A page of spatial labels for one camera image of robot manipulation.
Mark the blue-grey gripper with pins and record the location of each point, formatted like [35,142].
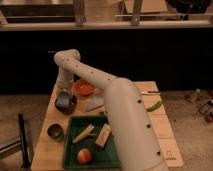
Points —
[63,100]

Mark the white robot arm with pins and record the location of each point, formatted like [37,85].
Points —
[136,142]

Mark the dark purple bowl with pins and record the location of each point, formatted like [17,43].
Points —
[72,106]

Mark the orange bowl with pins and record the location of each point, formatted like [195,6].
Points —
[83,88]

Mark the small green metal cup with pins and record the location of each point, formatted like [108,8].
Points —
[55,131]

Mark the grey folded cloth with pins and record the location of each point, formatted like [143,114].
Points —
[95,102]

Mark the red-yellow apple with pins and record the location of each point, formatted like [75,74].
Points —
[84,156]

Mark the black metal stand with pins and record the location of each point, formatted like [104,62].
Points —
[22,141]

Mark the green plastic tray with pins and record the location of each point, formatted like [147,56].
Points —
[102,158]

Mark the green pepper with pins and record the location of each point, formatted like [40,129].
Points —
[154,107]

